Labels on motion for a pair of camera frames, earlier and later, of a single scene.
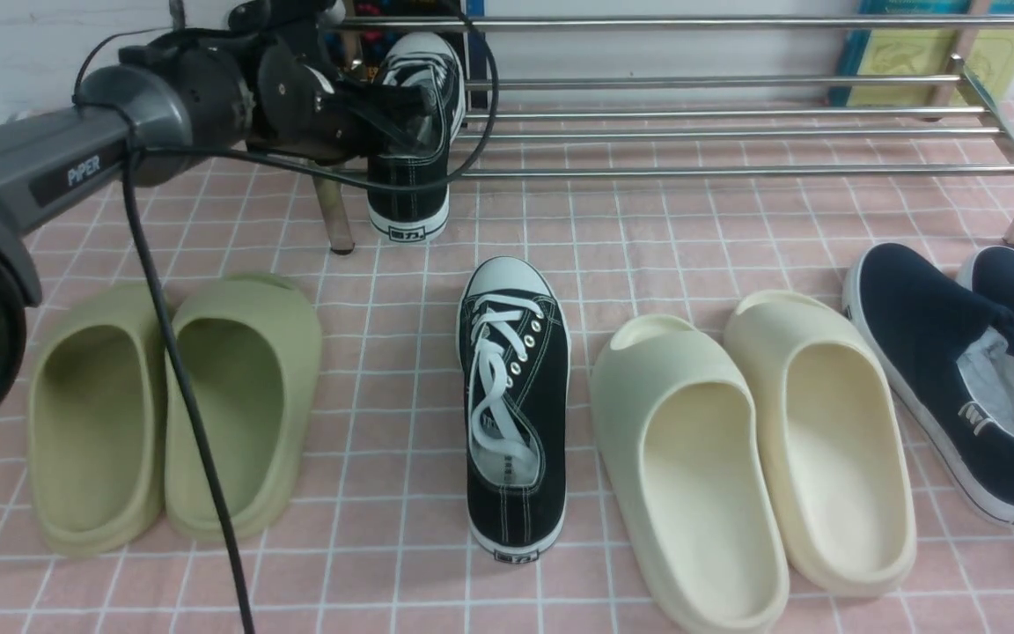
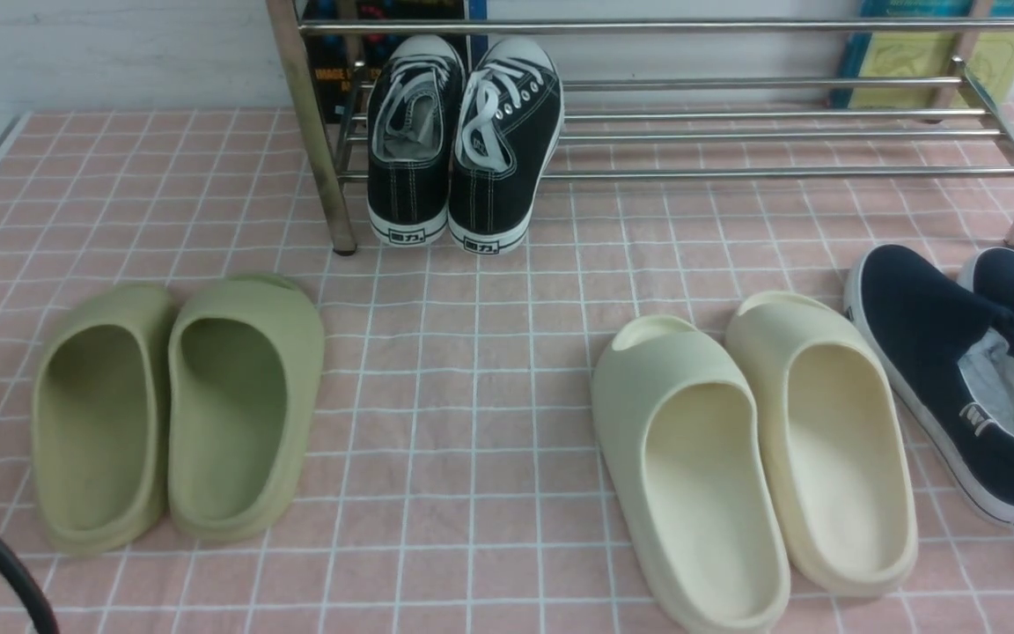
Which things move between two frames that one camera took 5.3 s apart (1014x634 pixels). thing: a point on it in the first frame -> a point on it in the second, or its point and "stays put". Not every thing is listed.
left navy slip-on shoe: (993, 423) stays put
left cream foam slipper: (682, 435) stays put
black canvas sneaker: (429, 60) stays put
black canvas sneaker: (516, 354) -> (508, 133)
